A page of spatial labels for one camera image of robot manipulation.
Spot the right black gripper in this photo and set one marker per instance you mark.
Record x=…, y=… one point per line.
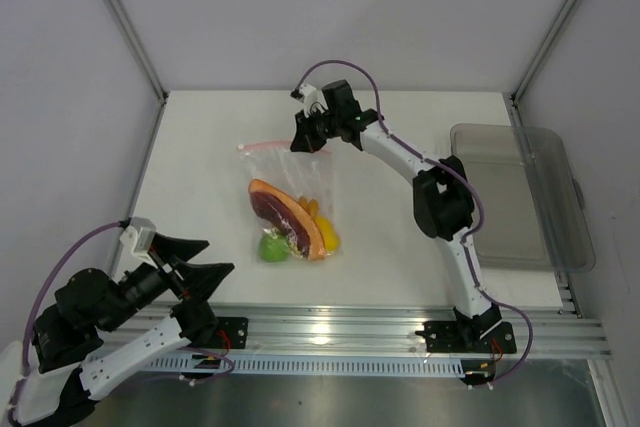
x=304, y=140

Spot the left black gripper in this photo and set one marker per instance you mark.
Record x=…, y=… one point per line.
x=201, y=279

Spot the clear zip top bag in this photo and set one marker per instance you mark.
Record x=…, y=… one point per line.
x=291, y=195

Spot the red toy meat slice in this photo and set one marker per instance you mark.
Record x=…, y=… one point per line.
x=288, y=217

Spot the green toy lime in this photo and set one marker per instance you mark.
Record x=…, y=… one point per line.
x=273, y=249

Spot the yellow toy mango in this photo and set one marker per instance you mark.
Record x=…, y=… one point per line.
x=331, y=239

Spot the orange toy food piece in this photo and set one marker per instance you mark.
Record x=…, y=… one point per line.
x=310, y=205

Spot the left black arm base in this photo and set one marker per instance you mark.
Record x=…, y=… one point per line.
x=220, y=332

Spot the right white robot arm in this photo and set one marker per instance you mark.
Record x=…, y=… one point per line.
x=442, y=199

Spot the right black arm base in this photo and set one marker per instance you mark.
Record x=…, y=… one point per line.
x=469, y=335

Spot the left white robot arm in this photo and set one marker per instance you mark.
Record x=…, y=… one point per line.
x=64, y=376

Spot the clear plastic food tray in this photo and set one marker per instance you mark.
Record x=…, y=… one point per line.
x=533, y=208

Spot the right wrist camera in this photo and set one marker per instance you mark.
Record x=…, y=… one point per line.
x=309, y=97

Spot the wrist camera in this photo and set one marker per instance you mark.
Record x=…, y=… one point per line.
x=137, y=238
x=309, y=97

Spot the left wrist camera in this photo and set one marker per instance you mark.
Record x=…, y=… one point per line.
x=137, y=238

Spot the slotted cable duct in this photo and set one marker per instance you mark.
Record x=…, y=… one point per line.
x=184, y=362

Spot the left corner frame post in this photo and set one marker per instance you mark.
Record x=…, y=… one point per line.
x=129, y=34

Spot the corner frame post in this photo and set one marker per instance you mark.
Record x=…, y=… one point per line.
x=129, y=34
x=558, y=25

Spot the aluminium rail frame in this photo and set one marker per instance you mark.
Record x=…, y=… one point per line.
x=402, y=332

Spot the right corner frame post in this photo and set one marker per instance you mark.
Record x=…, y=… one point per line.
x=558, y=25

